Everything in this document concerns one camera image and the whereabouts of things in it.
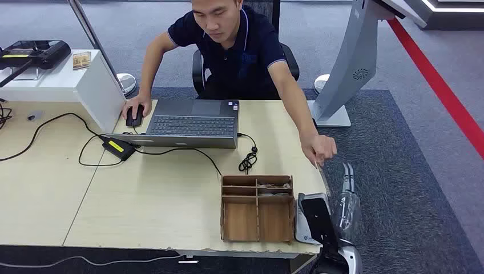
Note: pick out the white cabinet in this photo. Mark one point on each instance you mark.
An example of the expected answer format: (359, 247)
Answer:
(56, 87)

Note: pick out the brown wooden organizer box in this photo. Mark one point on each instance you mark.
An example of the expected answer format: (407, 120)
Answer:
(242, 223)

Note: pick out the dark display platform light strip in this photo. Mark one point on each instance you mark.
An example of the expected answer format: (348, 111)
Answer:
(453, 19)

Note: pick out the person's left hand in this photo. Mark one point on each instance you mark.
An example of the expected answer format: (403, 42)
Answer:
(321, 149)

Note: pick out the wrist camera with black bracket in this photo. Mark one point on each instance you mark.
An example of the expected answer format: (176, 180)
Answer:
(319, 221)

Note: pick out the person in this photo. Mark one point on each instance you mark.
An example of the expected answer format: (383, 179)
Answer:
(242, 56)

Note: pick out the person's left forearm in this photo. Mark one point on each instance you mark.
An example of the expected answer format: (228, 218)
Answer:
(293, 102)

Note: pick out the small picture card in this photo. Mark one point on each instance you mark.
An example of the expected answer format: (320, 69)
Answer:
(81, 60)

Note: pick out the black office chair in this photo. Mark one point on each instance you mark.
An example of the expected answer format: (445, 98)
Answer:
(291, 60)

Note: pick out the wrapped card in organizer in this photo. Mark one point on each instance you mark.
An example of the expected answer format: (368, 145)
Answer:
(274, 194)
(275, 185)

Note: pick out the chrome stanchion pole with base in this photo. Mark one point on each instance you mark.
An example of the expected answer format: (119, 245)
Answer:
(126, 82)

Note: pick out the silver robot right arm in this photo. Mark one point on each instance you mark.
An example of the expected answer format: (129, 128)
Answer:
(349, 261)

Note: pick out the person's right hand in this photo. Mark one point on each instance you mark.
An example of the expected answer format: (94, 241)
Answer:
(138, 101)

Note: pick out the black computer mouse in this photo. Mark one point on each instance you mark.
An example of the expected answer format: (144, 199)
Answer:
(134, 118)

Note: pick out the grey kiosk stand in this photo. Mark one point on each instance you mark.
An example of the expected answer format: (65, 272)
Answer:
(351, 56)

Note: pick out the chrome stanchion base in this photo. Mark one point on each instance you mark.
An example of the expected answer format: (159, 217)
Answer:
(321, 83)

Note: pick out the grey laptop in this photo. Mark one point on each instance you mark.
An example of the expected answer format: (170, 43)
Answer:
(191, 126)

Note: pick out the person's right forearm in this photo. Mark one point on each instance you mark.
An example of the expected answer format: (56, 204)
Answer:
(148, 73)

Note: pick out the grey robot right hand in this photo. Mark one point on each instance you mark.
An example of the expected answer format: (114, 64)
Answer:
(347, 215)

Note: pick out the black terminal device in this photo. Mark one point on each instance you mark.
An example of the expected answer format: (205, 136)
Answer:
(53, 55)

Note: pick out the white card reader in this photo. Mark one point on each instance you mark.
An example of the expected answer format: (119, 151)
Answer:
(302, 228)

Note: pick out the black power adapter yellow label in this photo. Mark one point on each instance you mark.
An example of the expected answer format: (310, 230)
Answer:
(118, 148)

